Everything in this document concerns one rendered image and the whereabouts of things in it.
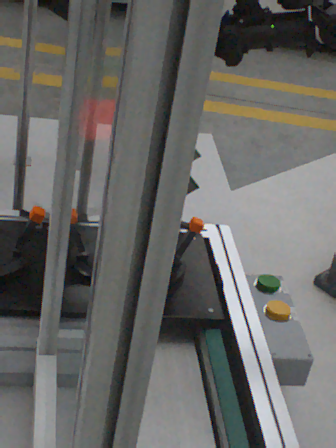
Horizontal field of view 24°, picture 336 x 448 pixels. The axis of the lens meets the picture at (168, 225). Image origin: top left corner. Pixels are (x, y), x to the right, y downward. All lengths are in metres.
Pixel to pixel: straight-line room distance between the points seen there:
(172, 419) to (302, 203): 0.82
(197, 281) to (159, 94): 1.02
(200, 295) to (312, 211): 0.60
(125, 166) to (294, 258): 1.34
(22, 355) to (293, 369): 0.41
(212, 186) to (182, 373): 0.69
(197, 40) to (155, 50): 0.02
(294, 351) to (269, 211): 0.59
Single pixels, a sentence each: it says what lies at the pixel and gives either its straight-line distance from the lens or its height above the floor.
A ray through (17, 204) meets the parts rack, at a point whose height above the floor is 0.95.
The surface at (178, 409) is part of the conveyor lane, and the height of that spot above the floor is 0.92.
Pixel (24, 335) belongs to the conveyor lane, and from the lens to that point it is 1.17.
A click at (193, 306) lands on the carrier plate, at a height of 0.97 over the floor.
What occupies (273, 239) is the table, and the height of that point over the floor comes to 0.86.
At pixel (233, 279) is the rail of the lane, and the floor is 0.95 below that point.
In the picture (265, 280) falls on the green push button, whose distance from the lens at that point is 1.34.
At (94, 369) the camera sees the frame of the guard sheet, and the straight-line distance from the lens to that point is 0.36.
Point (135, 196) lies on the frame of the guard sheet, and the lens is 0.31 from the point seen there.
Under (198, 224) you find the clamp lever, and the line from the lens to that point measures 1.26.
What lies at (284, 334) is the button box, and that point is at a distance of 1.26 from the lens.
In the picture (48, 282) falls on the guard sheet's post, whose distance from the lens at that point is 1.06.
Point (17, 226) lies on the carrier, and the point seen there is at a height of 0.97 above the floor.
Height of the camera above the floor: 1.74
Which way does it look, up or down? 32 degrees down
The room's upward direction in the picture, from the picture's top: 11 degrees clockwise
